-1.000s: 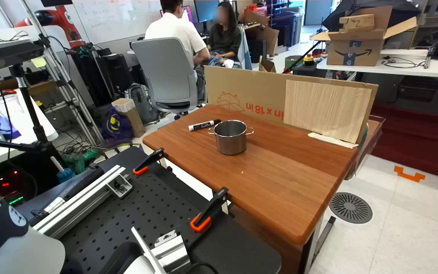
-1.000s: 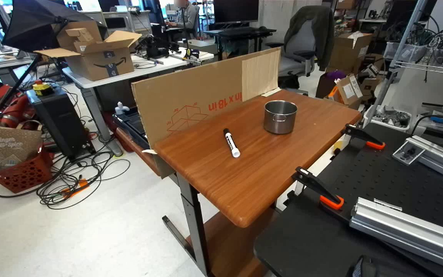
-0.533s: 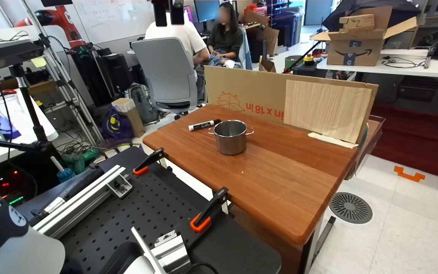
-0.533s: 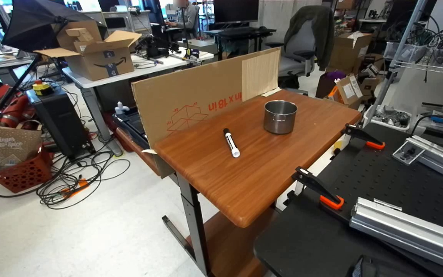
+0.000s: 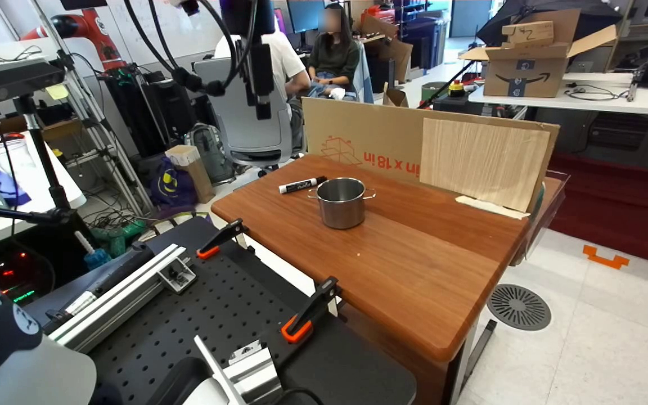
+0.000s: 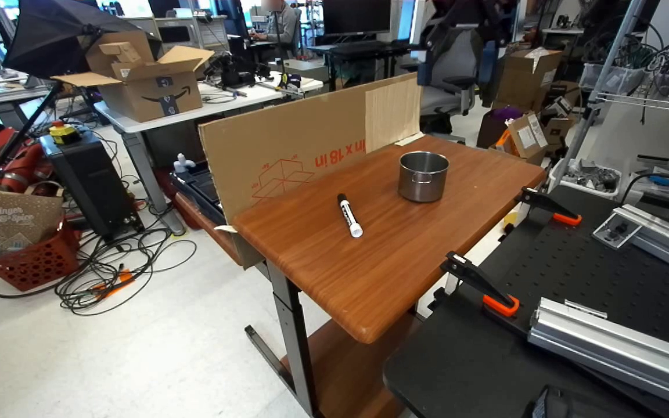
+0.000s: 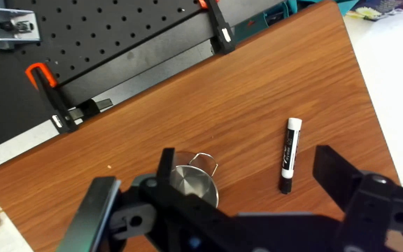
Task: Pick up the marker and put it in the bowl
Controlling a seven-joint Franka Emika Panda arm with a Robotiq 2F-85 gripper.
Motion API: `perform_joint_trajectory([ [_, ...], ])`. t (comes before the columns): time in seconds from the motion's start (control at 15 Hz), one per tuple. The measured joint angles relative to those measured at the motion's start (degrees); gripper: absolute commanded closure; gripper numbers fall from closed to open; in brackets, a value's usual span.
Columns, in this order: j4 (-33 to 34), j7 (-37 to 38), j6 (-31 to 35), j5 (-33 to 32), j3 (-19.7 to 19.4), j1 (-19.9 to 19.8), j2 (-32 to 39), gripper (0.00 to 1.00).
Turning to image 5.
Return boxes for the black marker with white label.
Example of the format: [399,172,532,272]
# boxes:
[278,176,328,195]

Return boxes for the orange floor marker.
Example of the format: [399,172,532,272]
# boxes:
[583,245,630,270]

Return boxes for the whiteboard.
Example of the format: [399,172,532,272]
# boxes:
[105,0,229,60]

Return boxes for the small cardboard box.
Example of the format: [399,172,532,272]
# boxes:
[501,21,555,49]

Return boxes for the red robot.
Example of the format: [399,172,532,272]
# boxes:
[20,8,129,72]

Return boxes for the purple bag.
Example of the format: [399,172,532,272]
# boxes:
[150,157,199,210]

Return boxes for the blue brush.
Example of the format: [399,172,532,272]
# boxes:
[74,231,113,271]

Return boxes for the white paper strip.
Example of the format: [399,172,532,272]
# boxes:
[455,195,531,220]

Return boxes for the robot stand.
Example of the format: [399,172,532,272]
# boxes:
[23,217,417,405]

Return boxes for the black cable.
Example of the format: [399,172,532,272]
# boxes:
[563,83,632,102]

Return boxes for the clear plastic panel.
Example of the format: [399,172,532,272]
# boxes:
[511,170,571,266]

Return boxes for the purple cloth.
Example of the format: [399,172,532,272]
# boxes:
[0,164,32,206]

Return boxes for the camera on tripod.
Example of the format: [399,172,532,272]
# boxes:
[0,58,86,227]

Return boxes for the cardboard sheet with red print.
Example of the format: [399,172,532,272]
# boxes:
[301,97,561,213]

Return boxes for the aluminium rail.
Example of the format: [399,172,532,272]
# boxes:
[48,244,197,354]

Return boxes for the black and orange clamp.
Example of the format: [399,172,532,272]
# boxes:
[281,276,340,345]
[196,218,249,260]

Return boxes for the monitor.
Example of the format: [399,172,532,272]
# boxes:
[286,0,326,33]

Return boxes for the green bin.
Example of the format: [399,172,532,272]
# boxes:
[421,82,449,102]

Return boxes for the black umbrella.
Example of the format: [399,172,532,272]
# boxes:
[476,0,623,47]

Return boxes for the aluminium bracket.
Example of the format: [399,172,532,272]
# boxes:
[193,335,283,405]

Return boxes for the light wood panel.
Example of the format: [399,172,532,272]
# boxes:
[420,117,551,213]

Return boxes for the grey backpack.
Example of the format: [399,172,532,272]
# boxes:
[185,124,236,184]

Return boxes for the narrow cardboard box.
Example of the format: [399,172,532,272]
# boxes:
[165,145,216,204]

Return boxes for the round floor drain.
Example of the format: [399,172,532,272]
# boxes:
[487,284,552,331]

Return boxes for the person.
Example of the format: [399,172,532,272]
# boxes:
[307,3,362,102]
[214,31,312,152]

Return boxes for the green dumbbells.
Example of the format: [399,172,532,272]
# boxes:
[91,219,148,258]

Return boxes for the black power unit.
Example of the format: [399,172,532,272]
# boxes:
[43,242,156,334]

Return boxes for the computer with lit lights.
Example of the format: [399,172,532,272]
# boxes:
[0,246,56,307]

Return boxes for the steel bowl with handles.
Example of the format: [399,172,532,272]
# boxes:
[308,177,376,230]

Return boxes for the large open cardboard box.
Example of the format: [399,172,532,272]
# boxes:
[459,8,620,99]

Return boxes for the black computer tower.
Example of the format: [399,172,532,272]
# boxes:
[105,67,196,159]

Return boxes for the metal frame stand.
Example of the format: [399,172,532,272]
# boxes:
[29,0,157,219]

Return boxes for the stack of cardboard boxes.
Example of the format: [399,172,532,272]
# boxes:
[360,10,415,85]

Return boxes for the white side table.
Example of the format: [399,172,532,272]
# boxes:
[0,130,87,257]

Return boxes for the clear plastic container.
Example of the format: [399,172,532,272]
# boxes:
[0,132,36,176]

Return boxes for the grey office chair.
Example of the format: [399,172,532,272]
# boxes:
[193,56,302,176]

